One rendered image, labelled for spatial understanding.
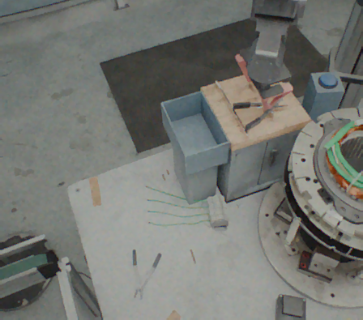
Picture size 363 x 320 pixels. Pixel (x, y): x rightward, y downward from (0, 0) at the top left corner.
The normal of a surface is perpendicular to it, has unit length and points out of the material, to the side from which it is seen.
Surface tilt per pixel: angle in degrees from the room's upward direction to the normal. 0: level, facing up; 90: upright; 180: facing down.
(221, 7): 0
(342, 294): 0
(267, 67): 94
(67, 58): 0
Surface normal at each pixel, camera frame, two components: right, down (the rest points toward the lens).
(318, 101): 0.04, 0.80
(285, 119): -0.03, -0.59
